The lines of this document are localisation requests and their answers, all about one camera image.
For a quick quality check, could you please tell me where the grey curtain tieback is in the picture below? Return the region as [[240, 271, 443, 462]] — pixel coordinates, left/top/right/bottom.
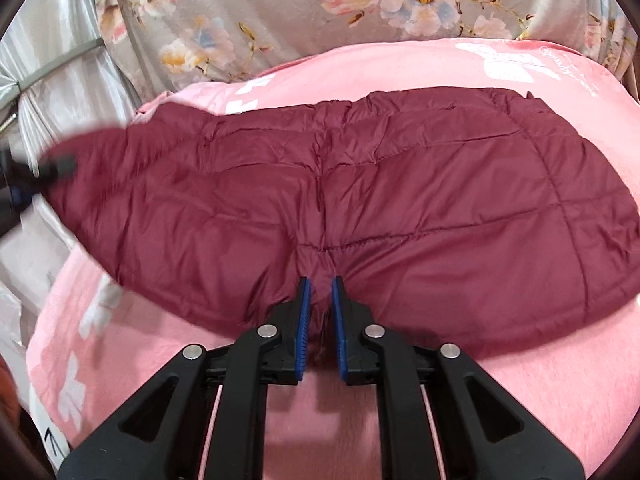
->
[[15, 37, 103, 93]]

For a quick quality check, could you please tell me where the grey floral quilt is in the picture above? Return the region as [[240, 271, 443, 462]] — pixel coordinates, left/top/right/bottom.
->
[[97, 0, 632, 106]]

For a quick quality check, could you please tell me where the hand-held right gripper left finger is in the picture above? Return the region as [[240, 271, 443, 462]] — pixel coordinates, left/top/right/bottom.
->
[[60, 276, 314, 480]]

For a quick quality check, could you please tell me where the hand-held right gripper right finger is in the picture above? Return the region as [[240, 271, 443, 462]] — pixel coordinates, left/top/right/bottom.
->
[[329, 276, 586, 480]]

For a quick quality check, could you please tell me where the pink printed blanket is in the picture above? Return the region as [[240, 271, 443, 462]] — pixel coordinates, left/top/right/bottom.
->
[[25, 37, 640, 480]]

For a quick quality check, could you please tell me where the maroon puffer jacket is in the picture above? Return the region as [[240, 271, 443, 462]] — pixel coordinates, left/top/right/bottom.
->
[[42, 87, 640, 361]]

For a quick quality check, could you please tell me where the grey satin curtain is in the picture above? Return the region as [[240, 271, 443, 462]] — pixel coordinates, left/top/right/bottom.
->
[[0, 0, 146, 241]]

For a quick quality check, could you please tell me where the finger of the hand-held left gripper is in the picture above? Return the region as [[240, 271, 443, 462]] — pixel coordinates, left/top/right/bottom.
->
[[32, 154, 80, 184]]

